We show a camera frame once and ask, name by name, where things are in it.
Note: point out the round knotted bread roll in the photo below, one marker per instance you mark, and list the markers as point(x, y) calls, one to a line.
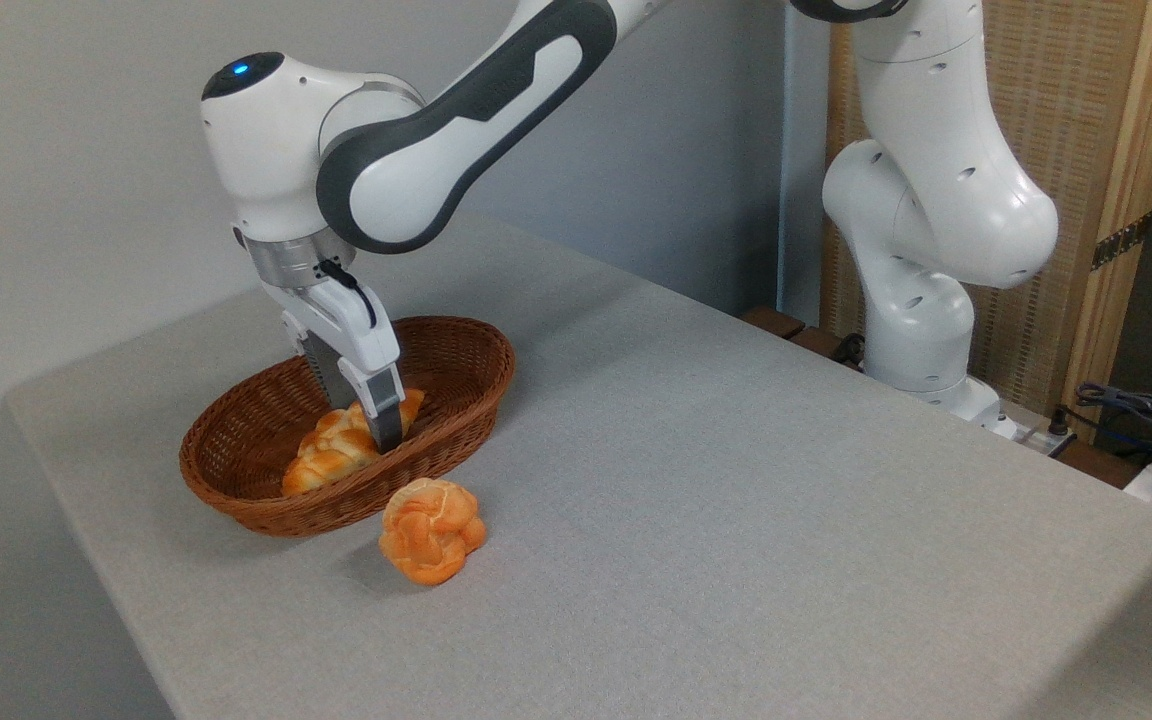
point(433, 540)

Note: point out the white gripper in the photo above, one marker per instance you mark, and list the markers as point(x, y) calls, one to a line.
point(351, 325)

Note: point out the dark metal screen hinge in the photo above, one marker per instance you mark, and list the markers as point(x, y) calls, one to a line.
point(1121, 242)

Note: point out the brown oval wicker basket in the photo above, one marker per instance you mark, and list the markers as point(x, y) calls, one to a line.
point(236, 440)

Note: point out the wood and rattan folding screen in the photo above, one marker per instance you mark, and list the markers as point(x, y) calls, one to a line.
point(1071, 100)

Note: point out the long braided bread loaf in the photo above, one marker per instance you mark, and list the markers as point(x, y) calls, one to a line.
point(328, 460)

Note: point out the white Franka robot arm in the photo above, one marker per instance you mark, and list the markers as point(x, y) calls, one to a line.
point(416, 160)

